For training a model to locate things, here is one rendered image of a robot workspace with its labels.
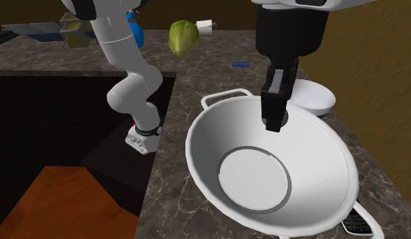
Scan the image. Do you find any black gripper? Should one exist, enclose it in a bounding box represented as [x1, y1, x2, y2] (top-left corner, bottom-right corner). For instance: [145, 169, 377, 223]
[255, 5, 329, 134]

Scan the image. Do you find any small white bowl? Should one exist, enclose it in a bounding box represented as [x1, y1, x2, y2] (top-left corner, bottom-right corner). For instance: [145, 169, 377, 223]
[287, 79, 337, 117]

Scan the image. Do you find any white toilet paper roll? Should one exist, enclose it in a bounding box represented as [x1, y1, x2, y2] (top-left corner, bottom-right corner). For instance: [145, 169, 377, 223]
[195, 19, 215, 37]

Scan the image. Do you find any green cabbage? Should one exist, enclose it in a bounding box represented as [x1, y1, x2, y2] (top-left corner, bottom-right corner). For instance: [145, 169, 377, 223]
[168, 20, 200, 59]

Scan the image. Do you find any blue bottle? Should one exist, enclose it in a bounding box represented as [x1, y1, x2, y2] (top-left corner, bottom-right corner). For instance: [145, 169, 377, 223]
[126, 10, 145, 48]

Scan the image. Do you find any dark robot stand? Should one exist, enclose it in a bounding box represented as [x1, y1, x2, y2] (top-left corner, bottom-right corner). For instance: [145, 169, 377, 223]
[80, 75, 177, 218]

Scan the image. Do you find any satellite model with solar panels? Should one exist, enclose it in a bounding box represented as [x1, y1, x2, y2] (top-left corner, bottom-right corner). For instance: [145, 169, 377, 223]
[0, 12, 101, 54]

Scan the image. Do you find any large white two-handled bowl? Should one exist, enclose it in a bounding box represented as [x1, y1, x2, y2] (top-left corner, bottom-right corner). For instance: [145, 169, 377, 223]
[185, 87, 385, 239]

